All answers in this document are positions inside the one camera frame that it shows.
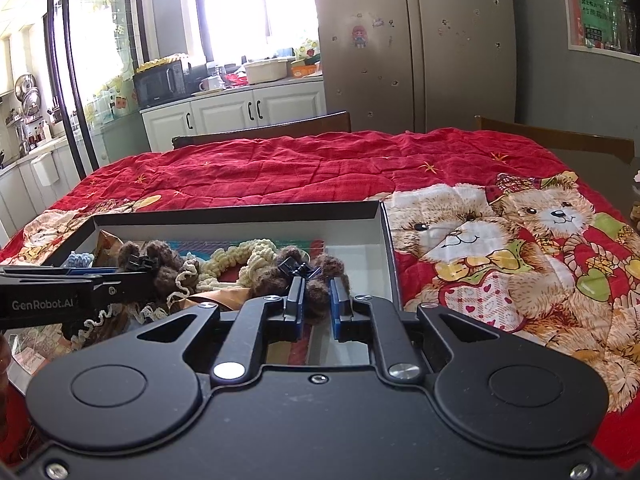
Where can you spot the black shallow cardboard box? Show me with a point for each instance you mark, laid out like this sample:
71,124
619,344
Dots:
350,260

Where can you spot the beige crochet scrunchie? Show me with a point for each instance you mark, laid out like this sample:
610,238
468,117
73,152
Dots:
100,322

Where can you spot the green paper notice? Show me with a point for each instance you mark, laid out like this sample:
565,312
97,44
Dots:
592,10

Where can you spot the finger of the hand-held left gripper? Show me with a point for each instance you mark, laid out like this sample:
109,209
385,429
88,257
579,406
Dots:
125,290

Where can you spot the brown glossy hair clip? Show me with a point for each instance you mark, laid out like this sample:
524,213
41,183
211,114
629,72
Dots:
220,302

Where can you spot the brown fluffy hair clip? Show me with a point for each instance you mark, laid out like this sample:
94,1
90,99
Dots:
320,291
165,275

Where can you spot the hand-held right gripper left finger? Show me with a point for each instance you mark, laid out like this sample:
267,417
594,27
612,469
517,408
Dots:
296,305

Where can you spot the cream crochet scrunchie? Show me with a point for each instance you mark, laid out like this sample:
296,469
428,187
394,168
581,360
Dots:
250,265

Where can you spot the white counter cabinet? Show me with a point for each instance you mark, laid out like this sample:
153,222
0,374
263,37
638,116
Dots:
25,195

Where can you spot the doll fridge magnet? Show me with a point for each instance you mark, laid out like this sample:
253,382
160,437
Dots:
358,37

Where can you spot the black sliding door frame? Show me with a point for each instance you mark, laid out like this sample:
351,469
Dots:
75,125

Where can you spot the white hanging bin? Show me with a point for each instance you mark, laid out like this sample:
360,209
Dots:
45,170

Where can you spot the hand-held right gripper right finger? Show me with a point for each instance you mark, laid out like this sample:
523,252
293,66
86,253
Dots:
340,310

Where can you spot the white kitchen cabinet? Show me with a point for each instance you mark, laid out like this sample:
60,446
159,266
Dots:
290,107

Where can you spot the red printed blanket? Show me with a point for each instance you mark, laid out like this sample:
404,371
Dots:
300,170

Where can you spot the brown triangular hair clip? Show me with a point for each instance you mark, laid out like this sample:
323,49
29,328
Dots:
106,250

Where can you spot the glass jar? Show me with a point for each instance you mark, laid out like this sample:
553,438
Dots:
625,25

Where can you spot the stainless steel pot lids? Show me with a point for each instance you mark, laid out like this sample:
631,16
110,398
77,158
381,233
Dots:
27,95

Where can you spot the cream plastic container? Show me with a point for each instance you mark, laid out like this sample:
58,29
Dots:
265,71

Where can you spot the black microwave oven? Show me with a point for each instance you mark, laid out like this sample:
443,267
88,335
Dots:
157,84

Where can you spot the white mug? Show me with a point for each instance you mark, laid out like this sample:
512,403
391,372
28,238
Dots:
209,84

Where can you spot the blue crochet scrunchie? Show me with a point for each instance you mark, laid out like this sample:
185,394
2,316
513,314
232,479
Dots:
80,260

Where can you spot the silver refrigerator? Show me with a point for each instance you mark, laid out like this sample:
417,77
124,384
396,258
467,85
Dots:
400,70

